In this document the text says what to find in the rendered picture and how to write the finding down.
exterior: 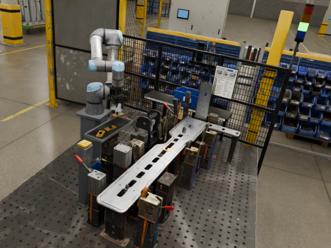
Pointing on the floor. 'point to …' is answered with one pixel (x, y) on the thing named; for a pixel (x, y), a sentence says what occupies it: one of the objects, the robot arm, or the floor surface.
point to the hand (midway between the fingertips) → (118, 112)
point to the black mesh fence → (199, 89)
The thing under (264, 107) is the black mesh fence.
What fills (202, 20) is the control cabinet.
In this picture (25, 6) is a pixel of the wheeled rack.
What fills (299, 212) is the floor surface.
